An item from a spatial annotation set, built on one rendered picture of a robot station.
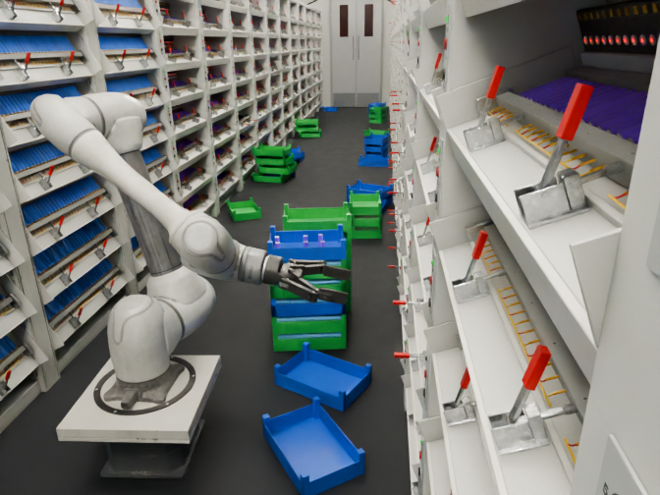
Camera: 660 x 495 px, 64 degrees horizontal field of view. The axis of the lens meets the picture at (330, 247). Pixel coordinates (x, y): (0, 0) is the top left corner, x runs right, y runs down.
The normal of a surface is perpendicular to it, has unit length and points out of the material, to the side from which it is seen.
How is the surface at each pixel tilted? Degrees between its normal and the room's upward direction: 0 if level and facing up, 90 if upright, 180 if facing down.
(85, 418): 0
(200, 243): 63
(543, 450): 21
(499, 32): 90
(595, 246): 90
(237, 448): 0
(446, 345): 90
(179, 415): 0
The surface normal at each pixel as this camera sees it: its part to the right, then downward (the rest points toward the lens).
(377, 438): -0.01, -0.93
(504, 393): -0.36, -0.88
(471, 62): -0.10, 0.36
